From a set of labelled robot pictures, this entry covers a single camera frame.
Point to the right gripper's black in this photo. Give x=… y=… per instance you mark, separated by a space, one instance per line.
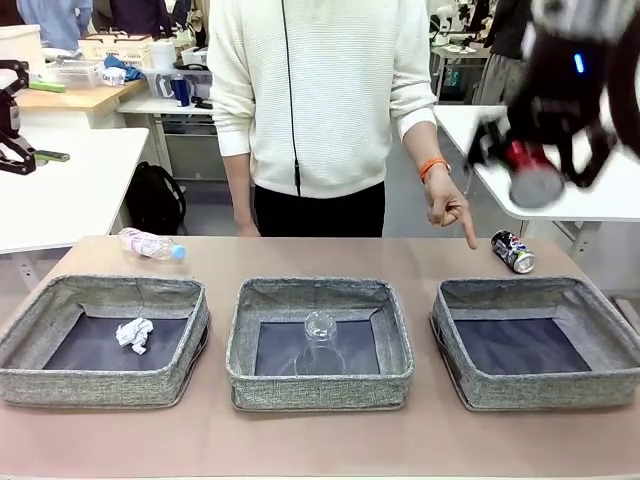
x=555 y=90

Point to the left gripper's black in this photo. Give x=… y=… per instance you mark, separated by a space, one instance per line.
x=9 y=115

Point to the crushed red can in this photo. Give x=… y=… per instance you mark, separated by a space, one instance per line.
x=535 y=185

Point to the crushed dark printed can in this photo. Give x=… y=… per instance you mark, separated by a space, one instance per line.
x=510 y=247

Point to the white paper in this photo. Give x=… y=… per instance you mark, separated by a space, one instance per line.
x=135 y=332

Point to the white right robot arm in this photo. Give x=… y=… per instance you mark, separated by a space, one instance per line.
x=575 y=12

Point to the person's left forearm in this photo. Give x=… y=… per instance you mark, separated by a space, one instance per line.
x=422 y=147

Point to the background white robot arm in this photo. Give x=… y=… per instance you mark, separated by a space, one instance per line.
x=442 y=17

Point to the person's right forearm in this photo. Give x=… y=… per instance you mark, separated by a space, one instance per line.
x=239 y=190

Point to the person's left hand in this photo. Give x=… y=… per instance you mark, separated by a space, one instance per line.
x=445 y=205

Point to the person's right hand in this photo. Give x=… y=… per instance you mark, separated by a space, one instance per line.
x=247 y=231

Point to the wooden table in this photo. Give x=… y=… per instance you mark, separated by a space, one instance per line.
x=75 y=102

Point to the clear plastic basket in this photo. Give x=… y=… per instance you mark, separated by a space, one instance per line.
x=75 y=75

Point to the white storage box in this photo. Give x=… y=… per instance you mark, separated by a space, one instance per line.
x=22 y=45

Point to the background person in black top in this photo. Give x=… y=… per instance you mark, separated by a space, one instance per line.
x=500 y=75

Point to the white table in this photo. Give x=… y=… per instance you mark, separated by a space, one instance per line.
x=75 y=190
x=450 y=120

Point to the background person in blue shirt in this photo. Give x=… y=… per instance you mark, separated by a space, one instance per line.
x=55 y=25

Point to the orange wristband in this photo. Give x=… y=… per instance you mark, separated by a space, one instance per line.
x=432 y=166

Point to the blue cloth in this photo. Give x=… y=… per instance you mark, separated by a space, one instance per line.
x=127 y=67

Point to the small grey background table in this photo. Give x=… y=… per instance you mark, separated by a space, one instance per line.
x=457 y=50

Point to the white cylindrical container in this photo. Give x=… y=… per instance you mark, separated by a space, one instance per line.
x=162 y=55

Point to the background person in dark jacket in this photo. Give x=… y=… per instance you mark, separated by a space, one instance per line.
x=140 y=15

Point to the black backpack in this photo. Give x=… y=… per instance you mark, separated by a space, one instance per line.
x=155 y=200

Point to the white desk with cabinet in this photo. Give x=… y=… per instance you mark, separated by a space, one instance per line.
x=190 y=150

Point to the clear bottle with blue cap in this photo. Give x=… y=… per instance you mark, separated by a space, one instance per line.
x=150 y=245

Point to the black stapler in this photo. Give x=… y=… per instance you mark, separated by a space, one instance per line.
x=202 y=103

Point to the translucent plastic storage box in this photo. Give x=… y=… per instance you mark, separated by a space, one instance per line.
x=200 y=80

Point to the white grey device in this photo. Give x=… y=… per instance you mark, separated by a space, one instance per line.
x=195 y=56

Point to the person in white sweater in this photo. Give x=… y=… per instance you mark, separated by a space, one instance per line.
x=340 y=100

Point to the grey fabric basket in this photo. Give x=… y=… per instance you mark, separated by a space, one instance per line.
x=100 y=387
x=550 y=395
x=320 y=395

